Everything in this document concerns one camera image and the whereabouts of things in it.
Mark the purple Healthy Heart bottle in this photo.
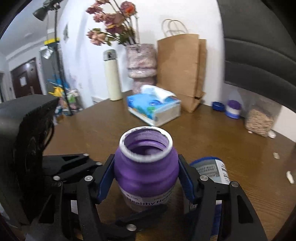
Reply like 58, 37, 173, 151
114, 126, 179, 212

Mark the black chair backrest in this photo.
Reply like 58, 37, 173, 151
218, 1, 295, 111

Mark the pink textured vase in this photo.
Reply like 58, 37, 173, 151
125, 44, 157, 94

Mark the dark brown door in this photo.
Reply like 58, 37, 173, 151
11, 58, 43, 98

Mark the dried pink flower bouquet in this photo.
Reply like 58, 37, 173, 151
86, 1, 140, 46

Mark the blue open pill bottle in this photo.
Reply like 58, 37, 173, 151
189, 157, 230, 237

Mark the white paper scrap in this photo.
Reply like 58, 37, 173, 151
286, 171, 295, 184

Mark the blue bottle cap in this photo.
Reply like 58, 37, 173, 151
212, 101, 225, 112

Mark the cluttered metal shelf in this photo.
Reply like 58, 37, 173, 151
40, 39, 84, 121

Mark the small white lid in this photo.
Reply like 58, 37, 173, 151
268, 130, 276, 138

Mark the black light on stand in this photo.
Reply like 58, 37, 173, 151
33, 1, 73, 116

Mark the cream thermos bottle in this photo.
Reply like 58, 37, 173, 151
103, 49, 122, 101

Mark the clear jar of grains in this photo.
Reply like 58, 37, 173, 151
245, 99, 274, 138

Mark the blue tissue box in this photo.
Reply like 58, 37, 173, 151
126, 84, 181, 127

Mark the brown paper bag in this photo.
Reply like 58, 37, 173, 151
157, 19, 207, 113

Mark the purple white bottle cap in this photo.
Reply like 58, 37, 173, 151
225, 100, 241, 119

